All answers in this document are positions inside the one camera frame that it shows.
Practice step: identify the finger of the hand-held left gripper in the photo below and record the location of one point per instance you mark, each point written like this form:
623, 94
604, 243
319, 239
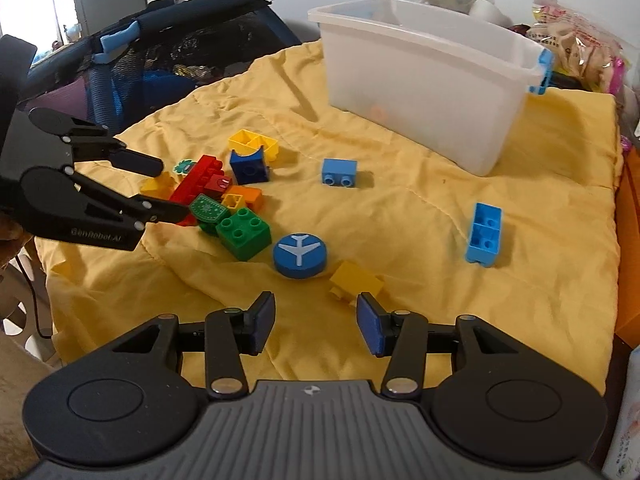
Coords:
167, 214
140, 162

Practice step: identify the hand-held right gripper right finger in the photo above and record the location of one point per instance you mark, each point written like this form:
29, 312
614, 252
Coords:
370, 325

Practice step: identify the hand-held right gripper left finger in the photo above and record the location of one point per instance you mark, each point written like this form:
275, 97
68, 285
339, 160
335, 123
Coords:
262, 322

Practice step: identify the long red toy brick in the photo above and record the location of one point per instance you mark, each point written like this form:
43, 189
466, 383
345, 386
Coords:
200, 175

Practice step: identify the pile of toy building blocks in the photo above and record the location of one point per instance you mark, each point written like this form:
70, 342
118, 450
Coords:
218, 183

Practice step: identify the blue round airplane disc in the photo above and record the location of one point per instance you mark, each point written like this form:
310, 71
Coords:
300, 255

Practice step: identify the green toy brick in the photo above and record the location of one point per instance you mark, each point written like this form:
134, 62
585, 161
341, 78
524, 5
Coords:
245, 230

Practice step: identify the orange toy brick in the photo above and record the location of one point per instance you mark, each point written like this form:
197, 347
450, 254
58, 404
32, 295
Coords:
248, 194

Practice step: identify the dark blue toy brick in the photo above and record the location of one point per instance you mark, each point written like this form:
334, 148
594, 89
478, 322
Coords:
250, 169

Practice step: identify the yellow arch toy brick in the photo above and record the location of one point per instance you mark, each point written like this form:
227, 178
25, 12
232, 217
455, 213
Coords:
270, 147

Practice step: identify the long light blue toy brick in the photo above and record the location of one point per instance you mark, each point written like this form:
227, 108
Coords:
484, 234

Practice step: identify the small light blue toy brick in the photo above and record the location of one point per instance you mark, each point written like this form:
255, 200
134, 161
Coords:
340, 172

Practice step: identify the white plastic storage bin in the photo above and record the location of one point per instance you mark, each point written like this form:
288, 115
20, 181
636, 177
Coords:
425, 85

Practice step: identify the yellow cloth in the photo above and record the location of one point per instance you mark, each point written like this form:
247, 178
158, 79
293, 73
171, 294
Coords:
425, 270

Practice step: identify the dark blue mesh playpen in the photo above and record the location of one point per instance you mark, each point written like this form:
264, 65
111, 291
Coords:
150, 50

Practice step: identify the wet wipes pack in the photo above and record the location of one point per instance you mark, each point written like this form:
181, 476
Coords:
624, 430

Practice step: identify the orange box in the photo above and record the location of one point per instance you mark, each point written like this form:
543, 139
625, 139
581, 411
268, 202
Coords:
629, 210

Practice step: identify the clear snack bag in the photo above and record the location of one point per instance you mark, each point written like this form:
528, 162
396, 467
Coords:
580, 45

